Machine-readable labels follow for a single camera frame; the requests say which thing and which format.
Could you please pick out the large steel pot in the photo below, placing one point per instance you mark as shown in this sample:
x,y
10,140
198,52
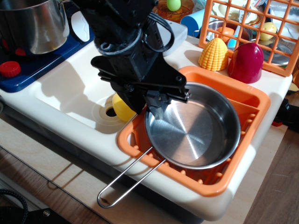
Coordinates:
x,y
32,27

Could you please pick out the yellow toy corn cob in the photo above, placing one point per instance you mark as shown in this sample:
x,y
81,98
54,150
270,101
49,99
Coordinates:
x,y
214,56

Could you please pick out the orange transparent bowl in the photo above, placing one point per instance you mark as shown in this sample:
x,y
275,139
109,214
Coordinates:
x,y
185,9

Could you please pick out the green toy egg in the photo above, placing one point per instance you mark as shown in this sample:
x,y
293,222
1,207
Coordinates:
x,y
173,5

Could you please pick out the yellow toy banana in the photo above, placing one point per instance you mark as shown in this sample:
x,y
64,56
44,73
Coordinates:
x,y
122,110

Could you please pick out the blue toy stove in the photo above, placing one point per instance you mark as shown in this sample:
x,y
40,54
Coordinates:
x,y
34,67

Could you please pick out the orange plastic grid basket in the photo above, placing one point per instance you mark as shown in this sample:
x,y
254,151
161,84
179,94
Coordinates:
x,y
239,23

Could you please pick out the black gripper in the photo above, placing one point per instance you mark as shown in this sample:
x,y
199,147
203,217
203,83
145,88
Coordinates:
x,y
140,75

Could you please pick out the yellow toy potato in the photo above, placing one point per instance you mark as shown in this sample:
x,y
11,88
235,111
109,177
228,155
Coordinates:
x,y
268,27

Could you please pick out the black clamp with red tip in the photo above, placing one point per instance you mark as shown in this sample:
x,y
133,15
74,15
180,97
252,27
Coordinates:
x,y
287,115

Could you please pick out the red stove knob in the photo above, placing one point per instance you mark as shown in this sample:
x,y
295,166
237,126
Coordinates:
x,y
10,69

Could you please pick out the grey toy faucet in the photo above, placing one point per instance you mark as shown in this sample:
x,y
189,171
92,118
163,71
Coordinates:
x,y
180,35

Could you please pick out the magenta plastic cup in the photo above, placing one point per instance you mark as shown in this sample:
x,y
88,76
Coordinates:
x,y
246,63

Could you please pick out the light blue plastic cup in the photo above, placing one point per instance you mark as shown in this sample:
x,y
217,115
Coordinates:
x,y
193,22

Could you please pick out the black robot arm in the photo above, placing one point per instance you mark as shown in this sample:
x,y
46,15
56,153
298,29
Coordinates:
x,y
131,40

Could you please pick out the steel frying pan wire handle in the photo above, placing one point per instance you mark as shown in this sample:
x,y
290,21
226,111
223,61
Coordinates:
x,y
200,134

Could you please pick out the orange plastic drying rack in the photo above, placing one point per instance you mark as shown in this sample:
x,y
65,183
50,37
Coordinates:
x,y
251,106

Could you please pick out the white toy knife yellow handle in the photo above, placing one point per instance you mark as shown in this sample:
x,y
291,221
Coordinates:
x,y
80,26

